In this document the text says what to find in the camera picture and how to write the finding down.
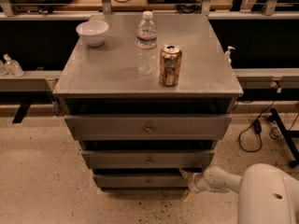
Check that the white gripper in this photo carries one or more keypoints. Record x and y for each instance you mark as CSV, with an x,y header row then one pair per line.
x,y
195,183

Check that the grey bottom drawer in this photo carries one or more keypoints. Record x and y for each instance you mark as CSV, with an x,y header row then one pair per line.
x,y
139,181

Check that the grey drawer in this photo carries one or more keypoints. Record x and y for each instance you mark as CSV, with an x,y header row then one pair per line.
x,y
147,159
148,127
139,181

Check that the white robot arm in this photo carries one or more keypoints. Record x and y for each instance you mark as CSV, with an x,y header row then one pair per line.
x,y
266,195

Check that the grey top drawer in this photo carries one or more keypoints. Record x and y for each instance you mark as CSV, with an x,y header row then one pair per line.
x,y
148,127

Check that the grey drawer cabinet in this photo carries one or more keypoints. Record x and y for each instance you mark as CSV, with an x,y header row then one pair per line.
x,y
106,81

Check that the grey middle drawer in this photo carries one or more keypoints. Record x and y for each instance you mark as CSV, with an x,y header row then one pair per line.
x,y
147,159

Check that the black stand leg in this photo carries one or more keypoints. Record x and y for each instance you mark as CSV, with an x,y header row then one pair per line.
x,y
288,136

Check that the orange soda can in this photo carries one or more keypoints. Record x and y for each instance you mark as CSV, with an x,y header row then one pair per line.
x,y
170,62

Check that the white pump dispenser bottle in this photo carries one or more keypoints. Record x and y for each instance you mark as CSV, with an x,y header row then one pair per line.
x,y
228,52

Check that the clear plastic water bottle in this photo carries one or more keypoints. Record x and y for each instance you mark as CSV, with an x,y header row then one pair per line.
x,y
146,44

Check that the white bowl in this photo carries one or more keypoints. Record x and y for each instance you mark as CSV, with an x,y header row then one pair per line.
x,y
93,33

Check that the clear sanitizer bottle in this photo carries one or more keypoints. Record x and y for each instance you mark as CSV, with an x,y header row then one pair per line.
x,y
13,67

